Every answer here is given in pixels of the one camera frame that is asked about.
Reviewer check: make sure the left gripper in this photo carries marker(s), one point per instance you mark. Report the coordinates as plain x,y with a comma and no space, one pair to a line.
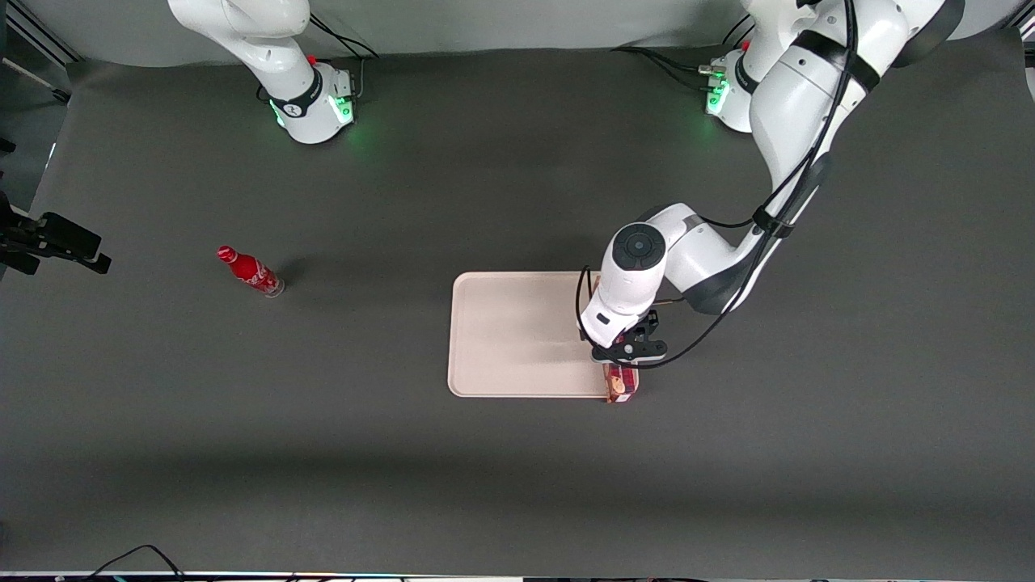
652,318

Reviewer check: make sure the red tartan cookie box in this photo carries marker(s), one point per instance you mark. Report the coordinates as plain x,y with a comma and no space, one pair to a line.
621,386

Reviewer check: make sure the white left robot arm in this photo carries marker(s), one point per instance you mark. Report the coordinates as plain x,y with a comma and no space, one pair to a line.
808,89

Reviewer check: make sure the cream rectangular plastic tray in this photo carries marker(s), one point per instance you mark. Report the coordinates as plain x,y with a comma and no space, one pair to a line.
517,331

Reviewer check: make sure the red cola bottle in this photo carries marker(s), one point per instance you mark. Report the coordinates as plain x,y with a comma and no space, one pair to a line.
251,271

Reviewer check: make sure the grey aluminium frame bar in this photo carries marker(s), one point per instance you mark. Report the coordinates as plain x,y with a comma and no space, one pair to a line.
40,32

